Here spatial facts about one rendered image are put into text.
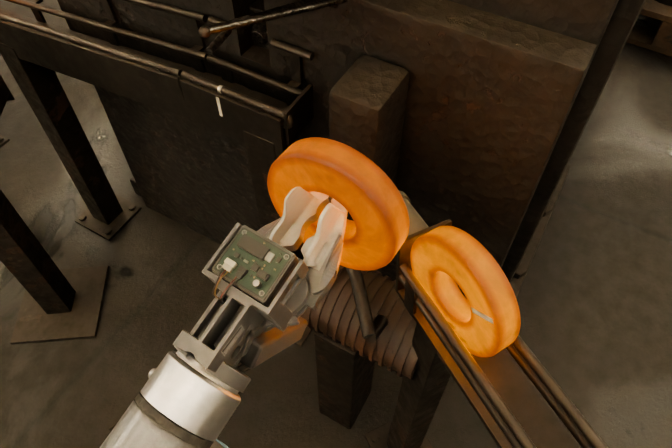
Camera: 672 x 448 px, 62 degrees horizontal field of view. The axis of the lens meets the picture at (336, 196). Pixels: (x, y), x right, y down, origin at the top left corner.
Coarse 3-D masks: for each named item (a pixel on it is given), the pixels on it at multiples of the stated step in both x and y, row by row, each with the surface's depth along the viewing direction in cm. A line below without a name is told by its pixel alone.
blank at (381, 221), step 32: (288, 160) 54; (320, 160) 51; (352, 160) 51; (288, 192) 58; (352, 192) 52; (384, 192) 52; (352, 224) 60; (384, 224) 52; (352, 256) 59; (384, 256) 56
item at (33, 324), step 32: (0, 96) 99; (0, 192) 111; (0, 224) 111; (0, 256) 119; (32, 256) 122; (32, 288) 130; (64, 288) 137; (96, 288) 144; (32, 320) 139; (64, 320) 139; (96, 320) 139
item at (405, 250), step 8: (440, 224) 69; (448, 224) 70; (416, 232) 69; (424, 232) 69; (408, 240) 68; (400, 248) 68; (408, 248) 69; (400, 256) 70; (408, 256) 70; (400, 264) 71; (408, 264) 72; (400, 272) 72; (400, 288) 75
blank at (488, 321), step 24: (432, 240) 62; (456, 240) 61; (432, 264) 65; (456, 264) 60; (480, 264) 58; (432, 288) 68; (456, 288) 68; (480, 288) 58; (504, 288) 58; (456, 312) 67; (480, 312) 60; (504, 312) 58; (480, 336) 62; (504, 336) 59
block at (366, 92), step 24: (360, 72) 75; (384, 72) 75; (408, 72) 76; (336, 96) 73; (360, 96) 72; (384, 96) 72; (336, 120) 76; (360, 120) 73; (384, 120) 73; (360, 144) 77; (384, 144) 78; (384, 168) 83
